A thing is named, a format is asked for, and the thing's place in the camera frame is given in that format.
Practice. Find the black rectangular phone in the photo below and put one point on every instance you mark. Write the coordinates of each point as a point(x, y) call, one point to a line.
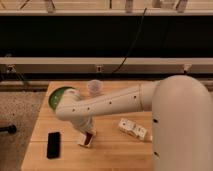
point(53, 145)

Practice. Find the green bowl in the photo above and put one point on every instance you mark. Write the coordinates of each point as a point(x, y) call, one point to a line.
point(55, 96)

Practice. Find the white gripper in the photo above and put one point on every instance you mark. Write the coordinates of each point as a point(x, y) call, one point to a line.
point(83, 124)

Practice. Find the red pepper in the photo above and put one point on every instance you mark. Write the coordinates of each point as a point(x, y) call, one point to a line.
point(88, 138)

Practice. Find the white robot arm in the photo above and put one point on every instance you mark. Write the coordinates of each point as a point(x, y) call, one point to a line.
point(182, 118)

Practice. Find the black round knob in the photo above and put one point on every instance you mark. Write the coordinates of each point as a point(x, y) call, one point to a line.
point(11, 129)

